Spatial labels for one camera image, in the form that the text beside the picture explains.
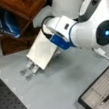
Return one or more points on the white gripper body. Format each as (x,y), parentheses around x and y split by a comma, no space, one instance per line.
(63,27)

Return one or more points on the black pen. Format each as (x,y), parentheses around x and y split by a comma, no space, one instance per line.
(105,100)

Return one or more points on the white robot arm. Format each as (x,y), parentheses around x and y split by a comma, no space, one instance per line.
(91,30)

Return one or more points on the white notepad on stand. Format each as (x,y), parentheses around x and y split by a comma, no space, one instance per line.
(42,51)

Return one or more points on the blue book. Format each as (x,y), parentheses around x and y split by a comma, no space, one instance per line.
(8,24)

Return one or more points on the black compartment tray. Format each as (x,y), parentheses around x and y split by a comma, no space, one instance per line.
(96,92)

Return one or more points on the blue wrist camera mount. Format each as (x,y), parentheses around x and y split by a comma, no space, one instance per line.
(62,42)

